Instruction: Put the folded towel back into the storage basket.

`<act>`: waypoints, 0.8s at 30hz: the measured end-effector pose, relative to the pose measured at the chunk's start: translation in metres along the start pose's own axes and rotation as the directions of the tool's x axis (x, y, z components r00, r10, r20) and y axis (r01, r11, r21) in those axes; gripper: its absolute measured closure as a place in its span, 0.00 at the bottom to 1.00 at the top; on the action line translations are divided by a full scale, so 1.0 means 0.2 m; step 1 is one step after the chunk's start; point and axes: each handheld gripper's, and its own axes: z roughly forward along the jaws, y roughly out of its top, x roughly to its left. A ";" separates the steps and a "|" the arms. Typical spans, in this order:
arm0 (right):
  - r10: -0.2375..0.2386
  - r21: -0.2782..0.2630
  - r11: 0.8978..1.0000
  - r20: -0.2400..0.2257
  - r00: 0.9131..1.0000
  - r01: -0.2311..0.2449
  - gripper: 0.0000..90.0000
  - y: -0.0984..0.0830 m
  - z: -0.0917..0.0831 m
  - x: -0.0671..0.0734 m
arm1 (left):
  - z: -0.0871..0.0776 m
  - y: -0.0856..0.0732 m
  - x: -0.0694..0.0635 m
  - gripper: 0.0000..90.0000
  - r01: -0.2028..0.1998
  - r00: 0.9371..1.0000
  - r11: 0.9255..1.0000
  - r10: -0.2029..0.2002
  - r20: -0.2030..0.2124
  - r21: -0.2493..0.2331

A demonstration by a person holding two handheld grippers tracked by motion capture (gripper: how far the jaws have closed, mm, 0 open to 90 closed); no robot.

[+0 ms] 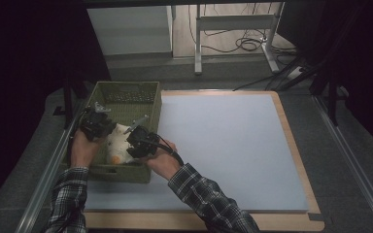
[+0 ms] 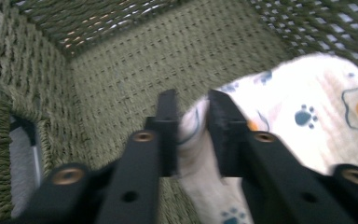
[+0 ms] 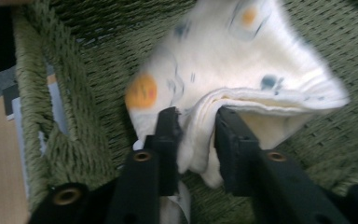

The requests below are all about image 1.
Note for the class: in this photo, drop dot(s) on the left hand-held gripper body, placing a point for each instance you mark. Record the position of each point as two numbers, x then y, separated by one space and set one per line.
94 124

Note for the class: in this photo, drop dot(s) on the black metal stand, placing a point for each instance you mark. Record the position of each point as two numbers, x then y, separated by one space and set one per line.
332 97
68 103

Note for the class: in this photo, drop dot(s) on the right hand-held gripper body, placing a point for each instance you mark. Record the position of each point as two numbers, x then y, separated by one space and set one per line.
144 140

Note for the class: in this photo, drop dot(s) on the white power strip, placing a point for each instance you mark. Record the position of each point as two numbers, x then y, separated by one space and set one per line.
295 73

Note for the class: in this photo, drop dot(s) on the green plastic basket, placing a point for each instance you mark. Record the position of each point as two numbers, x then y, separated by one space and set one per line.
126 97

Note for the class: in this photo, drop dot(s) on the cream cloth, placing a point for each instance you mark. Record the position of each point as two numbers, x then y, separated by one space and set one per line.
119 145

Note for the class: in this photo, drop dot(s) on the person's right hand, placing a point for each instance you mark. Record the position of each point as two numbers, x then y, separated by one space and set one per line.
163 165

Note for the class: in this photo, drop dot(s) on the white desk frame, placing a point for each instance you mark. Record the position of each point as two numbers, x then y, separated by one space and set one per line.
236 22

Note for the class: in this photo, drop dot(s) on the white cabinet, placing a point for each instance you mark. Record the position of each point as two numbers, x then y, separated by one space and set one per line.
129 30

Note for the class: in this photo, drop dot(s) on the person's left hand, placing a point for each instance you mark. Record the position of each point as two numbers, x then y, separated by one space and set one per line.
82 152

